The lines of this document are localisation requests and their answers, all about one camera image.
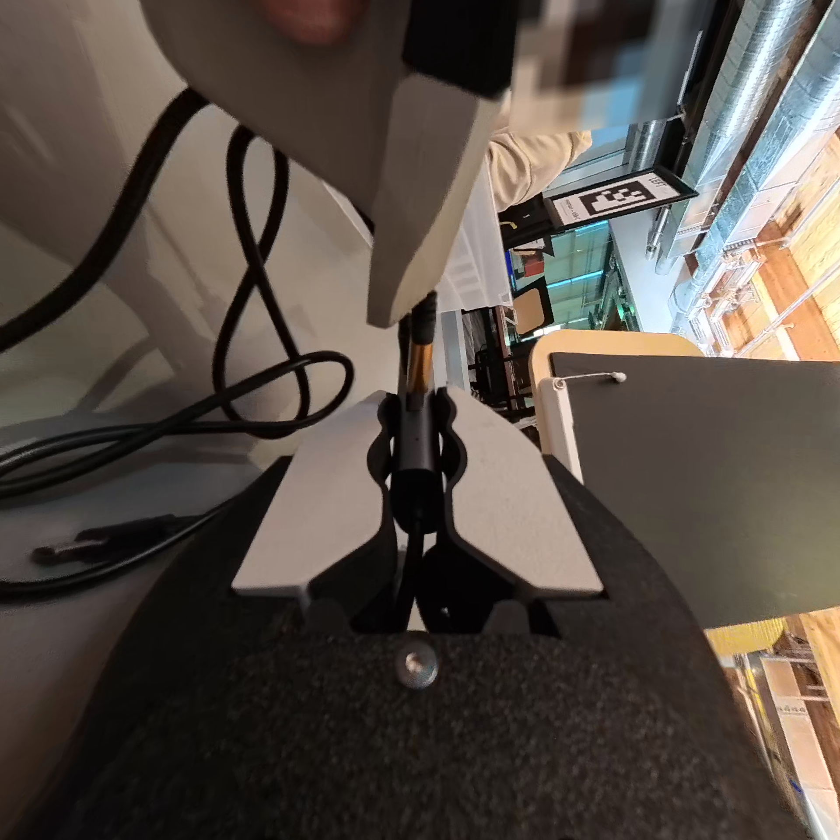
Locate black framed marker sign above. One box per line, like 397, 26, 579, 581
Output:
545, 167, 698, 231

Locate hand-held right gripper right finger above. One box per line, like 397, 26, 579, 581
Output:
419, 386, 605, 634

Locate black audio cable gold plug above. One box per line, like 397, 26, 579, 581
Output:
0, 125, 439, 500

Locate black cable orange plugs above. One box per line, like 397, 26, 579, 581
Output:
0, 87, 211, 352

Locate person's left hand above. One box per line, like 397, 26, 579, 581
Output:
259, 0, 368, 46

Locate grey desk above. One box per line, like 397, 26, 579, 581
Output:
0, 0, 473, 840

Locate black USB cable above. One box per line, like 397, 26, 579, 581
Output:
0, 512, 231, 601

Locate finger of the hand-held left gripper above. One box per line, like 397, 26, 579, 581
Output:
141, 0, 409, 231
366, 72, 508, 328

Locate black adapter cable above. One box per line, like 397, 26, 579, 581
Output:
390, 394, 441, 631

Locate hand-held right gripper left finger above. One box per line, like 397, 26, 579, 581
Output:
231, 390, 404, 631

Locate wood-framed black panel stand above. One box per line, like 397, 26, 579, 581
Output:
528, 330, 840, 631

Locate silver round ventilation duct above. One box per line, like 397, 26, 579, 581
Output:
630, 0, 818, 173

